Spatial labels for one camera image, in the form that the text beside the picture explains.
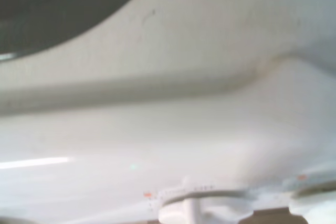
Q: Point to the white electric stove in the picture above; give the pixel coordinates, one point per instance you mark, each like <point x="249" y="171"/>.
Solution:
<point x="183" y="103"/>

